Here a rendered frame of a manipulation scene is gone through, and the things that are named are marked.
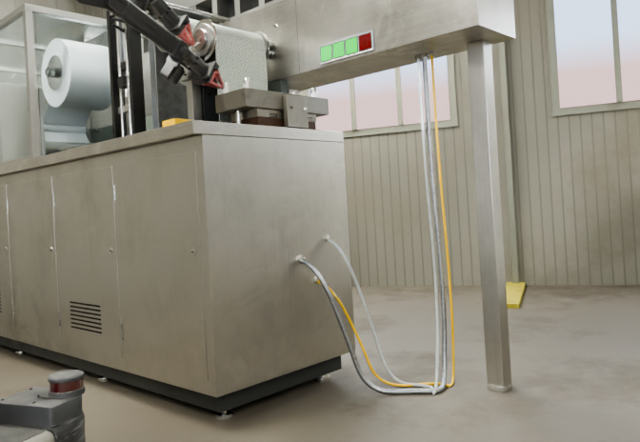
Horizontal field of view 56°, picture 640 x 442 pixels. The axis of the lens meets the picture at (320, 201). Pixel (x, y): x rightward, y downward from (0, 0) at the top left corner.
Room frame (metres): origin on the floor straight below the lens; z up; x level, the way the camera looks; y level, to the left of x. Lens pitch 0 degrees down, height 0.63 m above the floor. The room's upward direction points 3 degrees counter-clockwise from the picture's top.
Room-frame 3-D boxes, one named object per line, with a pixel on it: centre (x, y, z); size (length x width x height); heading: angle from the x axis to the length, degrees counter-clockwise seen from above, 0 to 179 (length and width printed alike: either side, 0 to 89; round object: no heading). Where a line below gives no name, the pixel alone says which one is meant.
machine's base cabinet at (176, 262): (2.81, 1.04, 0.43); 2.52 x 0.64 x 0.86; 47
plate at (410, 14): (2.90, 0.56, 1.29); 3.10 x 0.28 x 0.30; 47
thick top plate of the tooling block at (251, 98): (2.13, 0.14, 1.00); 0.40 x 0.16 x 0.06; 137
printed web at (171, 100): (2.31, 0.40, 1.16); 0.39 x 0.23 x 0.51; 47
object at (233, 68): (2.18, 0.25, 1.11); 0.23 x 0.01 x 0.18; 137
